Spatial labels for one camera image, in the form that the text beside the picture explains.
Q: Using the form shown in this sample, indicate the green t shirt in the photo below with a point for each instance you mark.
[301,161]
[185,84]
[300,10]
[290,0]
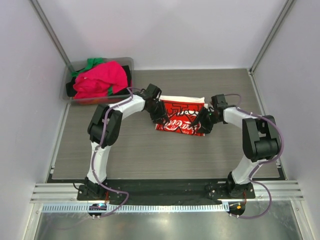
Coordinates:
[91,63]

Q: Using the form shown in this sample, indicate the aluminium post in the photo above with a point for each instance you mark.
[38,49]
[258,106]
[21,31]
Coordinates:
[285,10]
[51,33]

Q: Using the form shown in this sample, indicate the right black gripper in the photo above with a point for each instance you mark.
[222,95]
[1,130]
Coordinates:
[206,128]

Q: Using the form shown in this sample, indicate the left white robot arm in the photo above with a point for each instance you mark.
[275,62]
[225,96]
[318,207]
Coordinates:
[104,130]

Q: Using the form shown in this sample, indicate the aluminium rail frame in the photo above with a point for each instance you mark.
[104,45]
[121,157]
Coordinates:
[65,192]

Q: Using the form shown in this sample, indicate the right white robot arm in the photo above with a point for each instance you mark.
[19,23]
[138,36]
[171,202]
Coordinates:
[262,143]

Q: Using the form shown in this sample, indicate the left aluminium post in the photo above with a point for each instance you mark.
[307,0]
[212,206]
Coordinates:
[51,33]

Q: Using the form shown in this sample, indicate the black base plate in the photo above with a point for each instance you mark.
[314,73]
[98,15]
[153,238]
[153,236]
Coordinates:
[164,191]

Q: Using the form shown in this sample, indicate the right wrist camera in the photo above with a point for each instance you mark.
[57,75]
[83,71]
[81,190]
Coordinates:
[219,101]

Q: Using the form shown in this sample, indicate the right aluminium post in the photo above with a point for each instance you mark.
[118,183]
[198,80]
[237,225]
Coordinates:
[285,10]

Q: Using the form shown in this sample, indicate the white slotted cable duct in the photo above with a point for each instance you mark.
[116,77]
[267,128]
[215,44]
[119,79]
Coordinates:
[106,208]

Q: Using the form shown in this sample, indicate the orange t shirt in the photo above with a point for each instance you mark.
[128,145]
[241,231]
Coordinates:
[91,101]

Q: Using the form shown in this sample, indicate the clear plastic storage bin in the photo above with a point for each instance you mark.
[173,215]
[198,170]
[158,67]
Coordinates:
[77,65]

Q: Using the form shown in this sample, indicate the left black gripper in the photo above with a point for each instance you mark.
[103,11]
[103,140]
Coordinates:
[156,118]

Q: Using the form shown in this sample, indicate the white t shirt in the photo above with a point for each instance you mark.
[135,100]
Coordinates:
[181,112]

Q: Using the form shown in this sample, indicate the pink t shirt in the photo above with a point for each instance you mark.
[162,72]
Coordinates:
[101,81]

